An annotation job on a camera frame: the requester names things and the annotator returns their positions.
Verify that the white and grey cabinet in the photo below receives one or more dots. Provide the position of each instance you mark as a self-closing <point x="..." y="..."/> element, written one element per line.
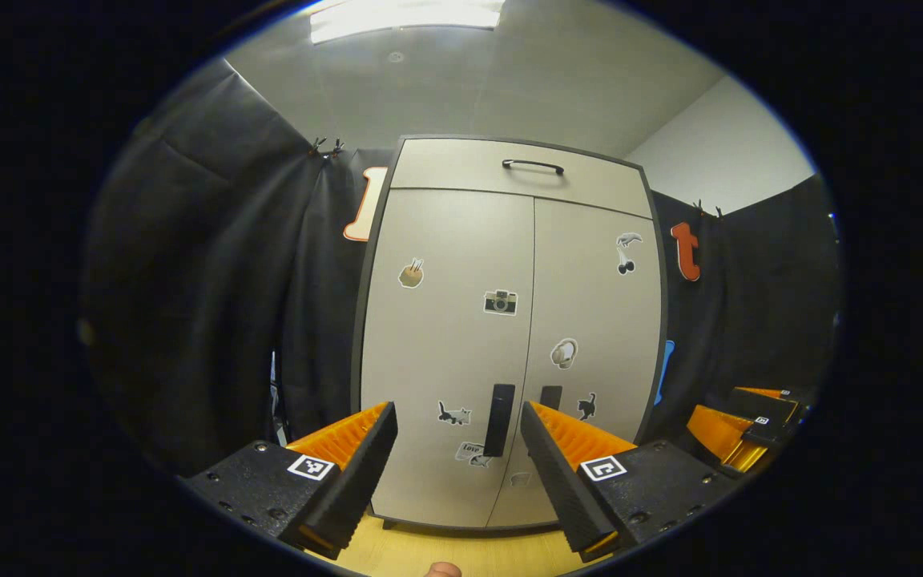
<point x="356" y="377"/>

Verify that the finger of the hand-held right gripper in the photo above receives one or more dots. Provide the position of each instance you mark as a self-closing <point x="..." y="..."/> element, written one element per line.
<point x="722" y="437"/>
<point x="766" y="405"/>

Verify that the white cabinet door camera sticker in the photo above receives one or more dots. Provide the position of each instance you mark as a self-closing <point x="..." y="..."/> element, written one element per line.
<point x="437" y="344"/>

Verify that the white cabinet door headphones sticker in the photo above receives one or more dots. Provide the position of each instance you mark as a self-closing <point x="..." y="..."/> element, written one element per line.
<point x="598" y="304"/>

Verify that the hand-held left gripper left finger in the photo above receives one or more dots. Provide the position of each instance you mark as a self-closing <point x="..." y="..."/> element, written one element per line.
<point x="353" y="489"/>

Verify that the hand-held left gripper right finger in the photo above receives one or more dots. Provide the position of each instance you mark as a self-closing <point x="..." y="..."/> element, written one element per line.
<point x="562" y="489"/>

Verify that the white cabinet drawer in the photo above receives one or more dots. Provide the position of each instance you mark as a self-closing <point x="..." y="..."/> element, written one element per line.
<point x="445" y="164"/>

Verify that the black backdrop cloth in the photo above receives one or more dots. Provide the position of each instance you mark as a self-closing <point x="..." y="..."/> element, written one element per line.
<point x="205" y="280"/>

